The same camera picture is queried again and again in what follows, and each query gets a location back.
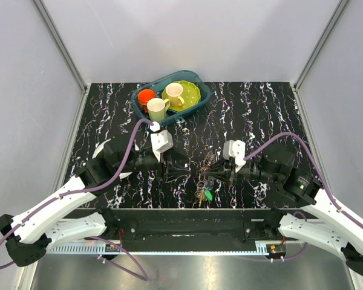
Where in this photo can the yellow key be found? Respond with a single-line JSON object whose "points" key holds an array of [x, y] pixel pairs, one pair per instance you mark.
{"points": [[200, 202]]}

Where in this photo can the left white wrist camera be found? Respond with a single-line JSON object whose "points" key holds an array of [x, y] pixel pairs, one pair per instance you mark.
{"points": [[160, 139]]}

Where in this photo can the cream mug front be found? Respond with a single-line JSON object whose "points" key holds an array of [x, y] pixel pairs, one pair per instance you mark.
{"points": [[157, 108]]}

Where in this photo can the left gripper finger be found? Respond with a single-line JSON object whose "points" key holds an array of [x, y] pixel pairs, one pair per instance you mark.
{"points": [[178, 164], [173, 174]]}

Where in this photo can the white round plate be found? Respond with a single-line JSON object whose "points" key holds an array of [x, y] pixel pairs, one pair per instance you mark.
{"points": [[97, 152]]}

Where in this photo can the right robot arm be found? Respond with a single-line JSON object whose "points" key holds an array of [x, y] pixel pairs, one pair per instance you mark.
{"points": [[273, 163]]}

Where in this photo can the black base bar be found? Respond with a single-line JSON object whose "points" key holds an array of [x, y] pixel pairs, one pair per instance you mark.
{"points": [[196, 230]]}

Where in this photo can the cream mug on plate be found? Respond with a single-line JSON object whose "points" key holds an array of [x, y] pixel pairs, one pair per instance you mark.
{"points": [[173, 92]]}

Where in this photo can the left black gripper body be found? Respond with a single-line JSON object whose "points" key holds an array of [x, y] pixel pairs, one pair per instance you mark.
{"points": [[161, 168]]}

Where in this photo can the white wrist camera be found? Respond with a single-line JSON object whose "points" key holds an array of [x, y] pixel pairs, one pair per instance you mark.
{"points": [[160, 139], [235, 149]]}

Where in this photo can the green key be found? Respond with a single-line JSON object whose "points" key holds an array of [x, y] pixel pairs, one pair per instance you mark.
{"points": [[208, 194]]}

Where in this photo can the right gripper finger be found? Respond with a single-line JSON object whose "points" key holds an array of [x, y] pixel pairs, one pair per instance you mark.
{"points": [[219, 176], [219, 166]]}

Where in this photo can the yellow-green dotted plate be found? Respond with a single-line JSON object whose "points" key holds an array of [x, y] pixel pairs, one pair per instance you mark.
{"points": [[191, 95]]}

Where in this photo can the teal plastic tray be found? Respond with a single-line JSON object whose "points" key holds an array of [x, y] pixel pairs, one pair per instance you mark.
{"points": [[159, 85]]}

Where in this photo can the orange mug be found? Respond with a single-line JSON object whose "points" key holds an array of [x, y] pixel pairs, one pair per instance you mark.
{"points": [[144, 96]]}

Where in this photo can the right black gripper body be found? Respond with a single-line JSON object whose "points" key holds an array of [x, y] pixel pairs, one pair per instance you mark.
{"points": [[233, 174]]}

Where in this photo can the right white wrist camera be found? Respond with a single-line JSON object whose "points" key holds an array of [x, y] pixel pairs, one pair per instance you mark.
{"points": [[235, 149]]}

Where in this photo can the metal keyring disc with rings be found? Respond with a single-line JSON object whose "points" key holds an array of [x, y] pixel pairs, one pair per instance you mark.
{"points": [[205, 181]]}

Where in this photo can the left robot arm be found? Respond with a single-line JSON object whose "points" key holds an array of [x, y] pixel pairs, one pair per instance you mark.
{"points": [[29, 235]]}

